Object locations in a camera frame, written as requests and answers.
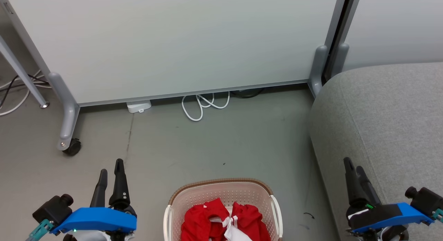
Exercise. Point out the grey partition foot with caster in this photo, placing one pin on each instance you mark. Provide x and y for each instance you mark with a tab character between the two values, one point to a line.
67	113

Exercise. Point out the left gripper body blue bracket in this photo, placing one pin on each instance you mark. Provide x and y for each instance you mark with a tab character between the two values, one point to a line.
100	219

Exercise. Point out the white power adapter box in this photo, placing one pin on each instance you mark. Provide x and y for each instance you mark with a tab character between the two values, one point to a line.
139	106

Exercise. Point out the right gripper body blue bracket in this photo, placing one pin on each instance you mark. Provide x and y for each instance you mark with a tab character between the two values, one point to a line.
387	215

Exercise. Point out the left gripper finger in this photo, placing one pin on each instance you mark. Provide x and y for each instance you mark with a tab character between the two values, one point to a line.
99	192
120	185

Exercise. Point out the narrow white partition panel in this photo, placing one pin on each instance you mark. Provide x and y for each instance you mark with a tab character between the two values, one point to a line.
394	26

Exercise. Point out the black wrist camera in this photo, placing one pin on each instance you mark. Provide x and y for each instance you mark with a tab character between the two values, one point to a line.
425	199
52	210

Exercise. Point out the grey fabric sofa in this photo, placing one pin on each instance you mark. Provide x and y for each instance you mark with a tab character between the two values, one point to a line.
387	123

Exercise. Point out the black caster wheel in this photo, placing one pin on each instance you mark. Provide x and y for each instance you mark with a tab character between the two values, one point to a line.
73	147

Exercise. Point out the large white partition panel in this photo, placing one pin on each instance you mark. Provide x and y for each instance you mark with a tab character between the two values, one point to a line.
173	44

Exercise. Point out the grey metal table leg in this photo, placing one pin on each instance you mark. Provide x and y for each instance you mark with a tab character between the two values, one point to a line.
20	71

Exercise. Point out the pale plastic laundry basket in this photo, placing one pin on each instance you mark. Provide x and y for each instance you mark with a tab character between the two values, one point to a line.
221	191

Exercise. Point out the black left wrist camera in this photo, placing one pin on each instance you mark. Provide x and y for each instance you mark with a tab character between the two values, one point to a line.
52	210

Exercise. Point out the red garment white stripes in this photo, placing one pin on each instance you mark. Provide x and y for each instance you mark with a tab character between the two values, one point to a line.
249	220

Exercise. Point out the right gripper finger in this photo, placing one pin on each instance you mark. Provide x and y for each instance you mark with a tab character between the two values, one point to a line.
353	185
368	189

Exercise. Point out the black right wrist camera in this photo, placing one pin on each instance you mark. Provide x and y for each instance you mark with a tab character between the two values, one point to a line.
425	199

